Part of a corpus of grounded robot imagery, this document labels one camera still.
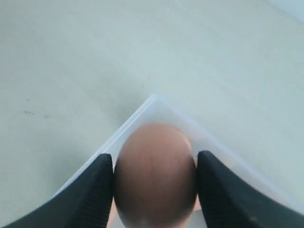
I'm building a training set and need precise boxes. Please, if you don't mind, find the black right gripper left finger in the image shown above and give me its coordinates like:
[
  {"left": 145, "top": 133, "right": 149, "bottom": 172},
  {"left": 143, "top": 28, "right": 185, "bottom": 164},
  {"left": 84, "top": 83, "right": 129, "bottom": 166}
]
[{"left": 7, "top": 153, "right": 113, "bottom": 228}]

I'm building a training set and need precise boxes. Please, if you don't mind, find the clear plastic bin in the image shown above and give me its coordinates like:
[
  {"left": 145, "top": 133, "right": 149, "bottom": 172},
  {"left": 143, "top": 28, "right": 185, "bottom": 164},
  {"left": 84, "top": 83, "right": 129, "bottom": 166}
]
[{"left": 52, "top": 94, "right": 304, "bottom": 228}]

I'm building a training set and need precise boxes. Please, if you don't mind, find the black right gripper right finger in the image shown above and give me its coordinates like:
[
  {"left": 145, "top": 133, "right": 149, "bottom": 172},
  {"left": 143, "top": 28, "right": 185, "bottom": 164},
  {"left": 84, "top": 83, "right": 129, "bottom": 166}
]
[{"left": 197, "top": 151, "right": 304, "bottom": 228}]

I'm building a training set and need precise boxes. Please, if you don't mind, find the brown egg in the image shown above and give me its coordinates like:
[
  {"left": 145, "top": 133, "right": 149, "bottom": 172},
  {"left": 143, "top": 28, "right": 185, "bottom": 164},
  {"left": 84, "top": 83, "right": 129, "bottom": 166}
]
[{"left": 114, "top": 123, "right": 197, "bottom": 228}]

